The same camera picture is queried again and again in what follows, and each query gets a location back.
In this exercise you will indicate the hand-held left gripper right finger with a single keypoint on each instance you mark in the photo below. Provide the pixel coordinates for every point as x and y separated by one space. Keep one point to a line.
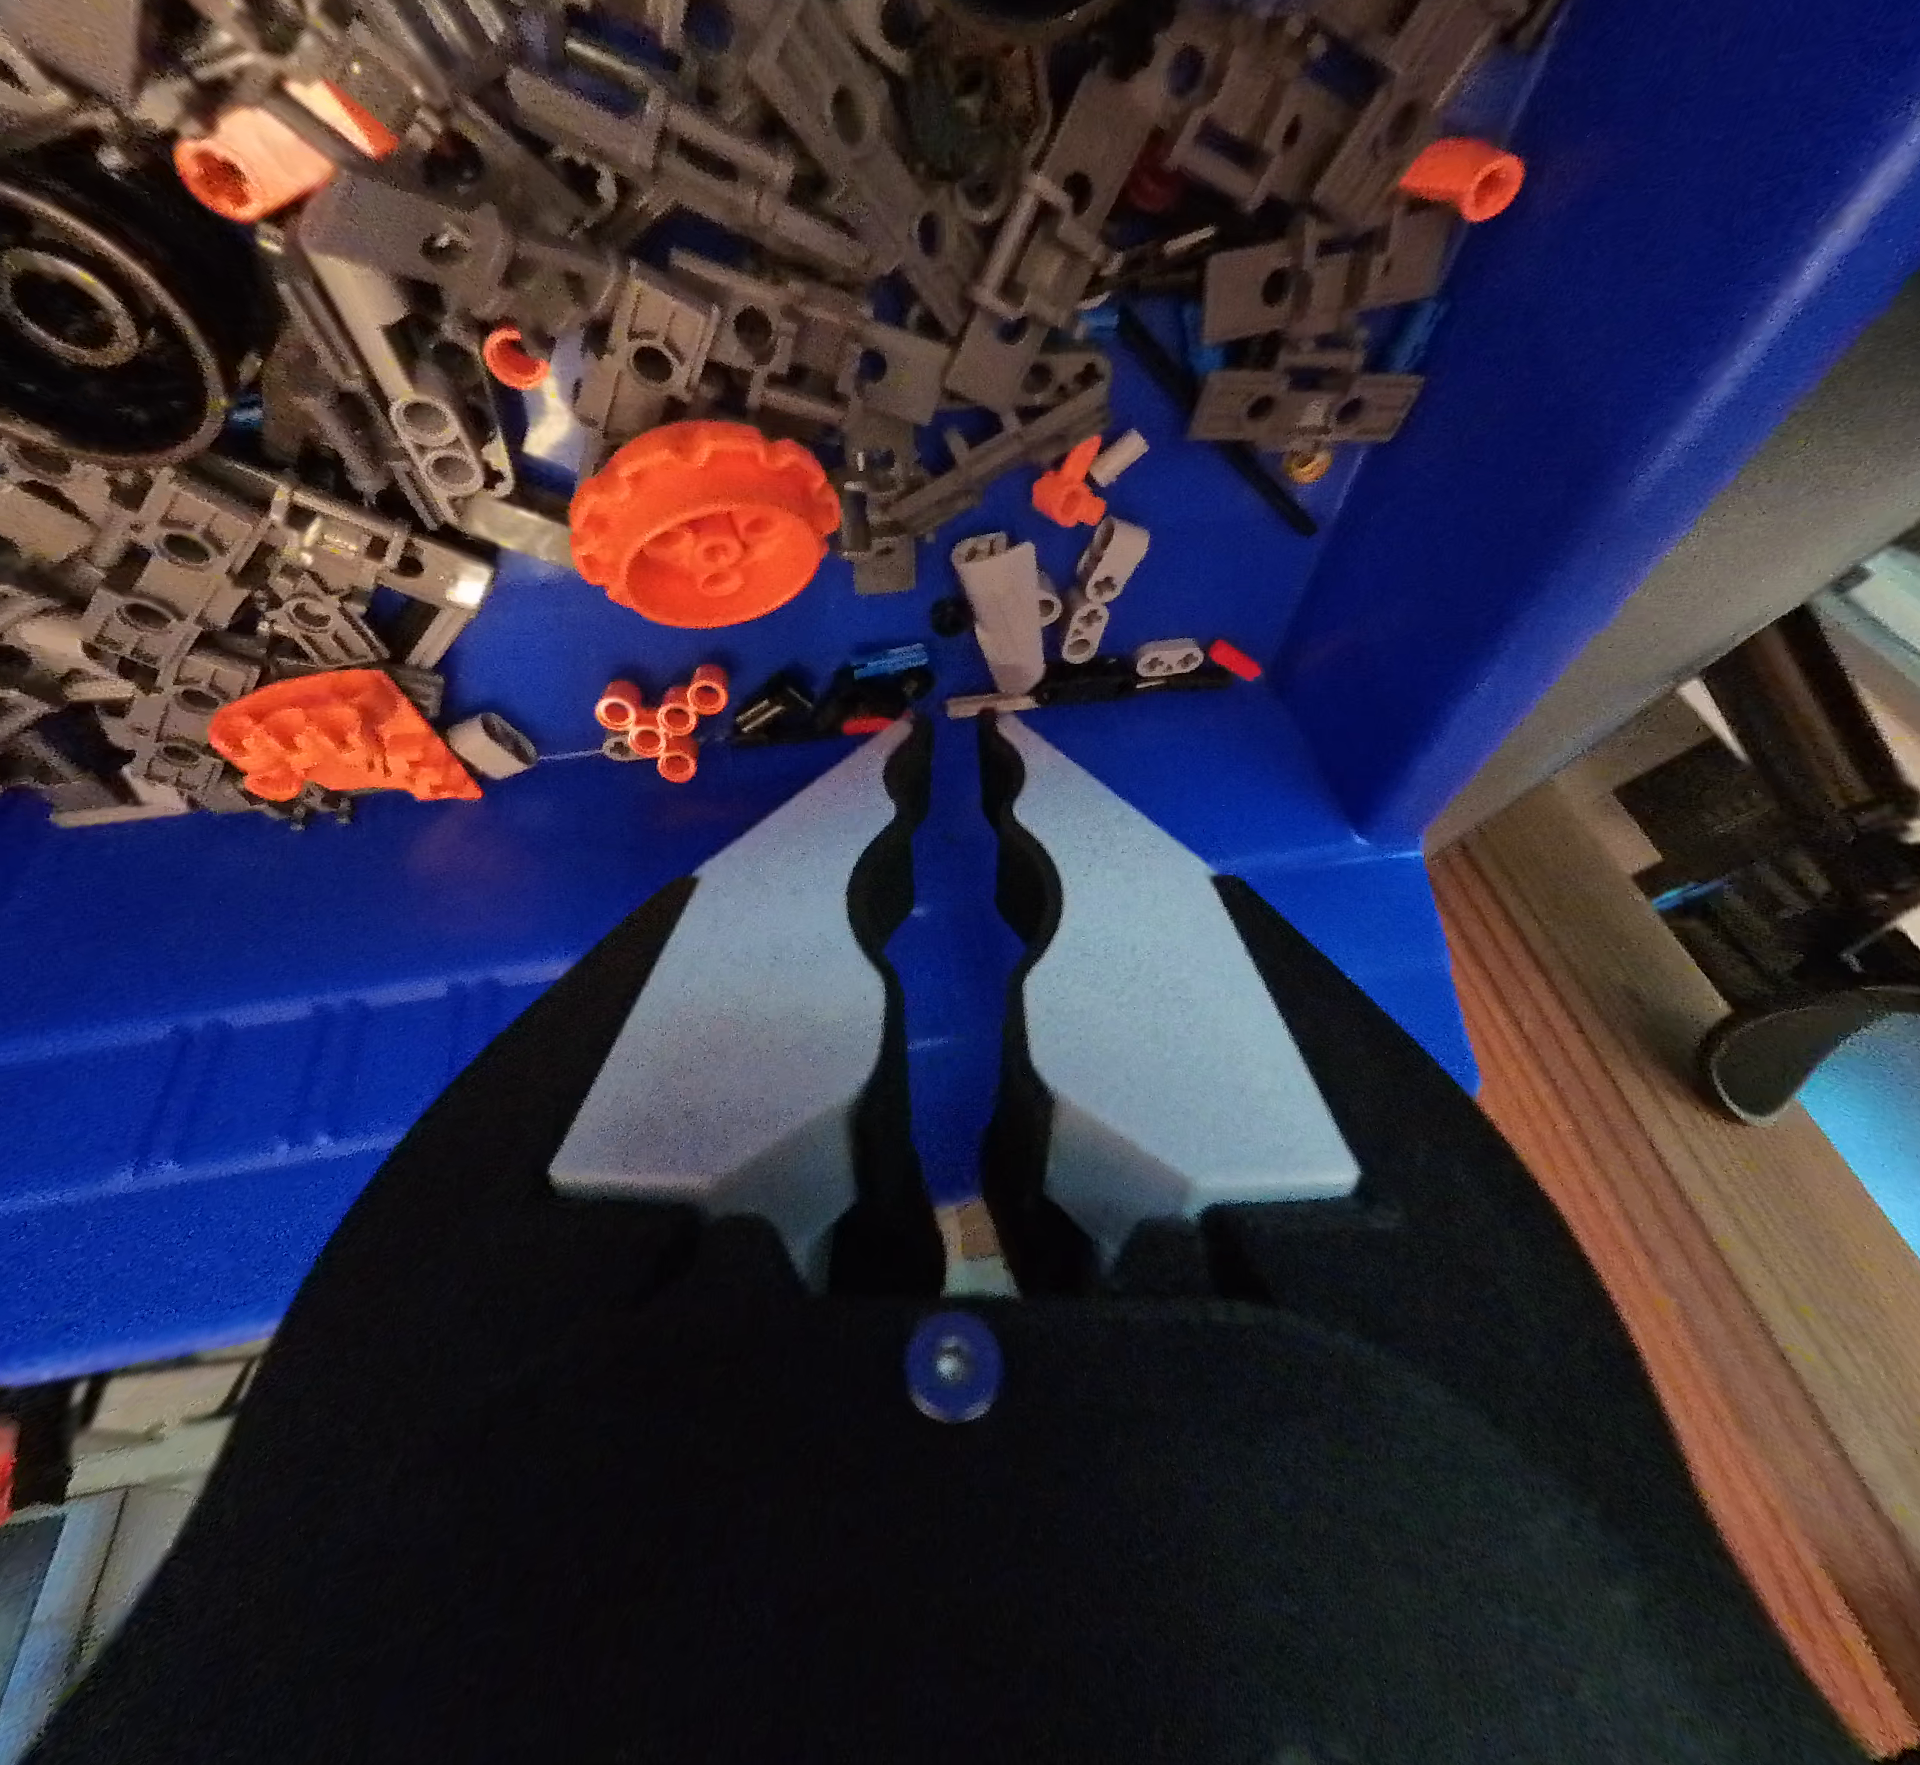
1185 1030

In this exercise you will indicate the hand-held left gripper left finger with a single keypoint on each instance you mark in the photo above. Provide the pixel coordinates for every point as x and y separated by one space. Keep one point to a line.
734 1030

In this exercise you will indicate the small orange pin hub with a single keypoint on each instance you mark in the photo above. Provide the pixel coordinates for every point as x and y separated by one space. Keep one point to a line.
660 722

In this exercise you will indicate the blue plastic storage bin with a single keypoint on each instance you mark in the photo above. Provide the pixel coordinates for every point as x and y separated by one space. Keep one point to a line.
1499 595

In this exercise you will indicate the pile of grey building pieces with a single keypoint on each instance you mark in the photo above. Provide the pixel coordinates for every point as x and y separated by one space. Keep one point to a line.
751 219

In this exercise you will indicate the orange wedge plate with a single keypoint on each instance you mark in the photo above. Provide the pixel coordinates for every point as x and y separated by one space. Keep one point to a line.
344 738

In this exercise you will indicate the orange sprocket wheel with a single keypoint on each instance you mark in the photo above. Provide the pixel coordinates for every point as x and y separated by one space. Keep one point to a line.
704 536

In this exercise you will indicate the plywood table edge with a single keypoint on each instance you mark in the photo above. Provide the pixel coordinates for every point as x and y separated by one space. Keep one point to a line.
1681 1269

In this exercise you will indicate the black chair base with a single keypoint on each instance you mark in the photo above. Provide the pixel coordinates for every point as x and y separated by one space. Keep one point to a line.
1784 865

